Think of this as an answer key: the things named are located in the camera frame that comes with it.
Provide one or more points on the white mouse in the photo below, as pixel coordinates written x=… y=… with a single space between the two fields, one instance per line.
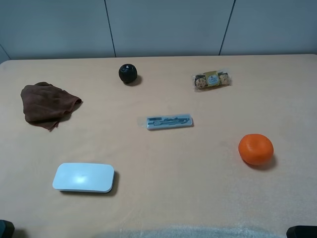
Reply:
x=84 y=177

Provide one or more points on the black object bottom right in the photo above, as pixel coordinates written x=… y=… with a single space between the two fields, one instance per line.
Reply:
x=302 y=232

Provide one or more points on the black object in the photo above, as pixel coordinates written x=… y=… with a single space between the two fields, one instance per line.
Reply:
x=302 y=232
x=6 y=229

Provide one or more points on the black object bottom left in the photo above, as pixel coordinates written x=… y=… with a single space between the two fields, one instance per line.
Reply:
x=6 y=229

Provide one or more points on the grey plastic tool case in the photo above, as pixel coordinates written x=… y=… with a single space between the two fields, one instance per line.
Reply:
x=166 y=122

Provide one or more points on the black round ball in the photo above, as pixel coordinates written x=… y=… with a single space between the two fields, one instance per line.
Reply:
x=128 y=73

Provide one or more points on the chocolate candy pack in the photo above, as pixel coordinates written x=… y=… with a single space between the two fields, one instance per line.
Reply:
x=211 y=80

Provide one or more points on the orange mandarin fruit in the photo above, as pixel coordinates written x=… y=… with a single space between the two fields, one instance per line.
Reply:
x=256 y=149

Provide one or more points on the brown crumpled cloth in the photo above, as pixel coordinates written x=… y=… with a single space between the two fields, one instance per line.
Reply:
x=45 y=105

